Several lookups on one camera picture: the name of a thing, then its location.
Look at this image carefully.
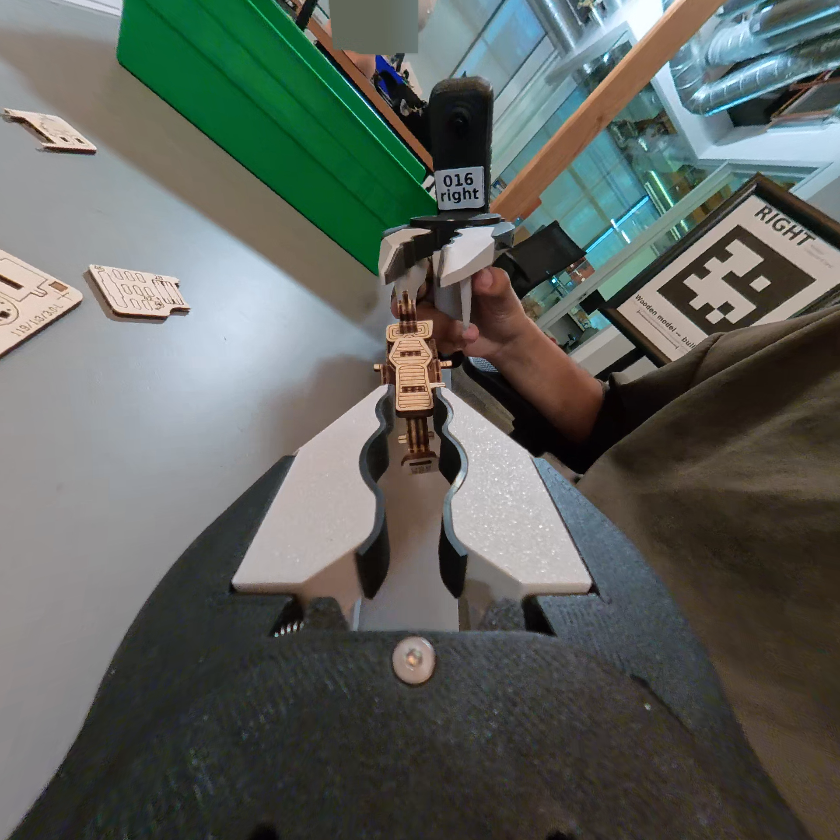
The person's olive clothing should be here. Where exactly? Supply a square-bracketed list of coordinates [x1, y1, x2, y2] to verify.
[577, 305, 840, 840]

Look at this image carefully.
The wooden beam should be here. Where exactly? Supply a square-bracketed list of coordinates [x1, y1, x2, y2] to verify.
[492, 0, 726, 221]

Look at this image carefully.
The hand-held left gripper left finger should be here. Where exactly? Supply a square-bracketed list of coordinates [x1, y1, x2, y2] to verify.
[231, 385, 396, 630]

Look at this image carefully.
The small slotted wooden panel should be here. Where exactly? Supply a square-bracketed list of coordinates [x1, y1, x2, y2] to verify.
[88, 264, 191, 322]

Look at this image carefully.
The wooden motorcycle model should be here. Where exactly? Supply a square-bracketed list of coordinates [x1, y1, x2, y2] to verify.
[374, 292, 454, 475]

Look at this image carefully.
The person's right hand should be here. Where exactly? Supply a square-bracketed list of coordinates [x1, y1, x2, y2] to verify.
[390, 266, 527, 362]

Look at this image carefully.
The green plastic bin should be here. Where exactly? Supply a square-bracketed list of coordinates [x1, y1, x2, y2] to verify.
[117, 0, 437, 275]

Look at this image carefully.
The black office chair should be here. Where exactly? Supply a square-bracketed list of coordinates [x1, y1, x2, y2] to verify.
[492, 220, 586, 299]

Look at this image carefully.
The silver ventilation duct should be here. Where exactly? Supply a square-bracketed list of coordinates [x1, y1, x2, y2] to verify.
[669, 0, 840, 119]

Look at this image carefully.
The person's right forearm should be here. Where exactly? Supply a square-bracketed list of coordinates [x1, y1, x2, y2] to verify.
[499, 315, 611, 460]

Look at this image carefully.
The wooden workbench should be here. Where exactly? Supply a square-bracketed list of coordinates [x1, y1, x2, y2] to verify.
[302, 10, 435, 173]

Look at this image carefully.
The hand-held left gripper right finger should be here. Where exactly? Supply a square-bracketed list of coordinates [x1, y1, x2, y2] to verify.
[437, 387, 595, 619]

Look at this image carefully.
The grey desk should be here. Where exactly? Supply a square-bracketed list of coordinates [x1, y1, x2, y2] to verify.
[0, 0, 473, 840]

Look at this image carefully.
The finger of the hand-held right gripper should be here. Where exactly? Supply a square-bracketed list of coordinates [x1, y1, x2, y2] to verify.
[378, 226, 433, 307]
[437, 228, 497, 291]

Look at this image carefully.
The laser-cut wooden parts sheet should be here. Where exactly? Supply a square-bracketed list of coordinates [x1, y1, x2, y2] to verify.
[0, 249, 84, 358]

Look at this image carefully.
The black-framed marker sign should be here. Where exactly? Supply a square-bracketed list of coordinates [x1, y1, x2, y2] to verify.
[600, 174, 840, 368]

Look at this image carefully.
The small notched wooden panel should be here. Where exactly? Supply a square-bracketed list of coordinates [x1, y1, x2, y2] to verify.
[3, 108, 97, 155]

